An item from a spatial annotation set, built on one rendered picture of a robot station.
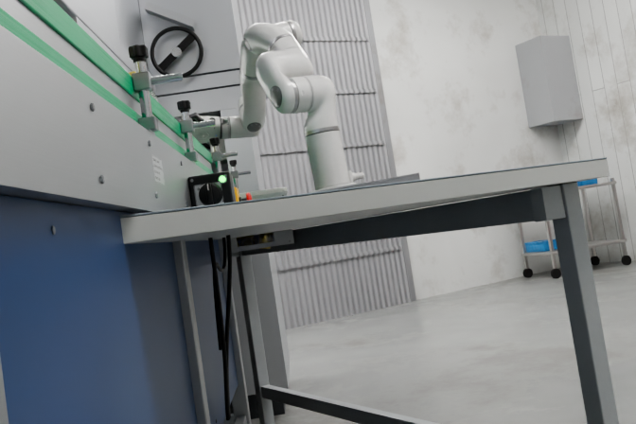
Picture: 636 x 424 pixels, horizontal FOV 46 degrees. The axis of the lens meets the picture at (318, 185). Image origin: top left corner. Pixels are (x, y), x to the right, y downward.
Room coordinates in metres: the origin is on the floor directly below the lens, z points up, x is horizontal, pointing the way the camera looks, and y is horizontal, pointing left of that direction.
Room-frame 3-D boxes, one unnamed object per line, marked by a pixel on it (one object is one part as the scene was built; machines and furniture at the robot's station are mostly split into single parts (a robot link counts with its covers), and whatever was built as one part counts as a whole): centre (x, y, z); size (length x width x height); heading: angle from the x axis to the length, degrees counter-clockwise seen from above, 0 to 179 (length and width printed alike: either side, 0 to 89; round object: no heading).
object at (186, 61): (2.98, 0.48, 1.49); 0.21 x 0.05 x 0.21; 92
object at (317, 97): (1.99, -0.02, 1.03); 0.13 x 0.10 x 0.16; 121
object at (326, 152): (2.00, -0.05, 0.87); 0.16 x 0.13 x 0.15; 118
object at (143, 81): (1.11, 0.21, 0.94); 0.07 x 0.04 x 0.13; 92
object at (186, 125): (1.57, 0.23, 0.94); 0.07 x 0.04 x 0.13; 92
